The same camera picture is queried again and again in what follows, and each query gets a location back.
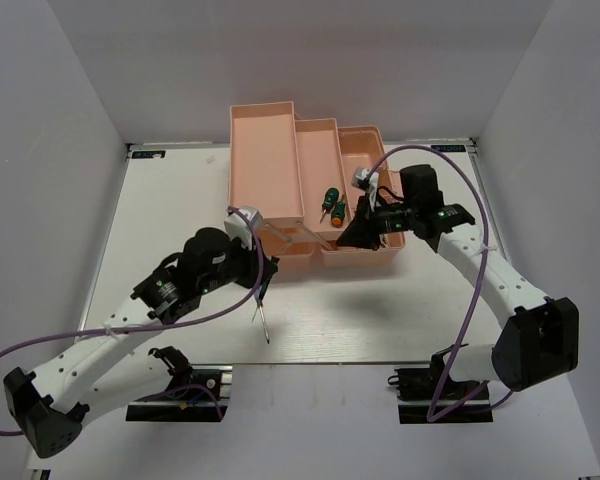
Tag left table corner label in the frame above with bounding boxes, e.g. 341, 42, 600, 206
131, 150, 166, 159

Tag blue red long screwdriver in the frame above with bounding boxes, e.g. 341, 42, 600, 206
258, 304, 270, 345

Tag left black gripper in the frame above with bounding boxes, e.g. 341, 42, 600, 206
199, 231, 278, 294

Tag pink plastic toolbox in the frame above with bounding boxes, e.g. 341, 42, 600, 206
228, 101, 406, 270

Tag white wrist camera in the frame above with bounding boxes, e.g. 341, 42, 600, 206
351, 167, 379, 210
223, 206, 264, 250

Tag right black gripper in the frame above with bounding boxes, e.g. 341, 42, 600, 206
337, 193, 418, 252

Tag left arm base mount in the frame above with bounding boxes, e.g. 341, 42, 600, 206
125, 365, 233, 423

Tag green orange stubby screwdriver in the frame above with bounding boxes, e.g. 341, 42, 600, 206
330, 200, 346, 228

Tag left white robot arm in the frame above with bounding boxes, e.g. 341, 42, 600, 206
3, 225, 279, 459

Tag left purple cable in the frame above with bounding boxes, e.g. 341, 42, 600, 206
0, 208, 276, 436

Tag table corner label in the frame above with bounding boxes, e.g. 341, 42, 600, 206
431, 144, 466, 153
131, 150, 166, 159

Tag right table corner label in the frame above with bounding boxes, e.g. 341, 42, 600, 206
431, 144, 466, 153

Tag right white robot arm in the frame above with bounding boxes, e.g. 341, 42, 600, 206
336, 164, 579, 399

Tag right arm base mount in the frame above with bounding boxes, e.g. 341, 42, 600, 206
387, 365, 493, 425

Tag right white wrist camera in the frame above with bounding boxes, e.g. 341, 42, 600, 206
351, 167, 379, 210

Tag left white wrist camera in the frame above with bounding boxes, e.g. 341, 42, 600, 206
223, 206, 264, 250

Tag thin green precision screwdriver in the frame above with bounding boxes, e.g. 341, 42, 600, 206
254, 278, 271, 324

